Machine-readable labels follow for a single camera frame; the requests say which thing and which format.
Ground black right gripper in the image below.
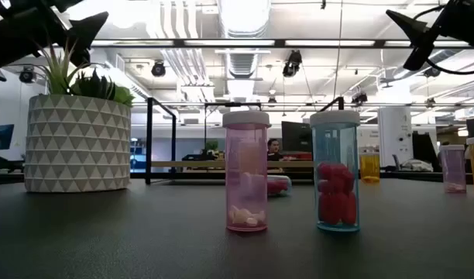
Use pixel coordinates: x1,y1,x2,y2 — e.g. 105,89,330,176
385,0,474,71

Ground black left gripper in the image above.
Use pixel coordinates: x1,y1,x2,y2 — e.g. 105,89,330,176
0,0,109,71

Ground pink pill bottle white cap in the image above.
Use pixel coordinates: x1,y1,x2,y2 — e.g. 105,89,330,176
439,144,467,194

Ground large blue bottle red pills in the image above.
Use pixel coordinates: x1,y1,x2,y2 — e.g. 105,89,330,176
309,109,361,233

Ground small blue bottle red pills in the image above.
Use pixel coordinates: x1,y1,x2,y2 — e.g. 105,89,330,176
266,174,293,198

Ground tall pink bottle white pills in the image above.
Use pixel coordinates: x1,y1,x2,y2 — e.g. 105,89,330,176
222,110,272,233

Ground green artificial succulent plant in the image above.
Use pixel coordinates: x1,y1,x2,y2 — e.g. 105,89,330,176
12,38,136,108

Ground white column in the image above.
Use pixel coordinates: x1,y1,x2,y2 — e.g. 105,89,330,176
377,106,413,168

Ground black framed linear ceiling light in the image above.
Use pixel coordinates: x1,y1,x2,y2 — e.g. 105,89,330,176
91,37,474,50

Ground black background panel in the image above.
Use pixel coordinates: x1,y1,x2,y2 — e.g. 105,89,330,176
411,131,442,173

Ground white bag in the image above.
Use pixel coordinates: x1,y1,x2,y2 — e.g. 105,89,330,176
399,158,435,173

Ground white triangle patterned plant pot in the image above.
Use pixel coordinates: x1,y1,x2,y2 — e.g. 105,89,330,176
23,94,132,194

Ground blue background screen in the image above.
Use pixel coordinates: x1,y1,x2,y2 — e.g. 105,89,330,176
0,123,15,151

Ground black computer monitor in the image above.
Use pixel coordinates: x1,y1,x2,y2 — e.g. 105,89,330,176
281,121,314,154

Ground person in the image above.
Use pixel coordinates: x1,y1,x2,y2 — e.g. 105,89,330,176
266,138,287,163

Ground black table mat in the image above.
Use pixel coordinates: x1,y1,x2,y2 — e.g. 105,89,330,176
0,177,474,279

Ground black right camera cable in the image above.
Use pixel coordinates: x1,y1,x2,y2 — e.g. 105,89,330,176
425,56,474,76

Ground black metal rig frame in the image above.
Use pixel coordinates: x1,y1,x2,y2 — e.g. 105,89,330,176
0,170,474,185

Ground black frame wooden shelf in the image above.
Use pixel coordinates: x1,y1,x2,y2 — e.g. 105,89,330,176
145,95,345,186

